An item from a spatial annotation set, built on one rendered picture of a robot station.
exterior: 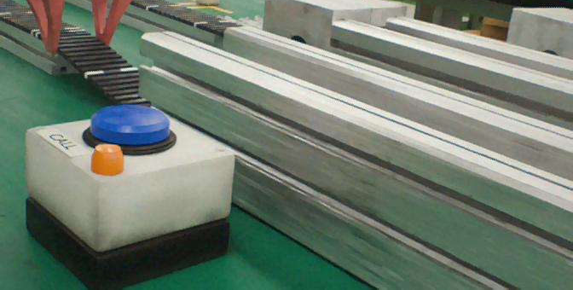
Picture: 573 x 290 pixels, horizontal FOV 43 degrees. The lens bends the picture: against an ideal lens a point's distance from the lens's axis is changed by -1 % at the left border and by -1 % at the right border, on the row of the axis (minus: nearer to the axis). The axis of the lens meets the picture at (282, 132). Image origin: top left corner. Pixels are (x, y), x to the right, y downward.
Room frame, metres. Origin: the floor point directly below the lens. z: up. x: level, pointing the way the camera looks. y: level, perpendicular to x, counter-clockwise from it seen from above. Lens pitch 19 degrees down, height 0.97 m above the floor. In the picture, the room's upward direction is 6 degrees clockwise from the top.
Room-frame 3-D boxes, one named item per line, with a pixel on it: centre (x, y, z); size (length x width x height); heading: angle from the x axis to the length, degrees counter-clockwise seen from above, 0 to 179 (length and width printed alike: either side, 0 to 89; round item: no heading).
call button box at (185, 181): (0.36, 0.07, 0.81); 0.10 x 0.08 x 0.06; 134
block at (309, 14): (0.69, -0.03, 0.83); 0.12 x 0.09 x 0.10; 134
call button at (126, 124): (0.35, 0.08, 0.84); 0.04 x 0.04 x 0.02
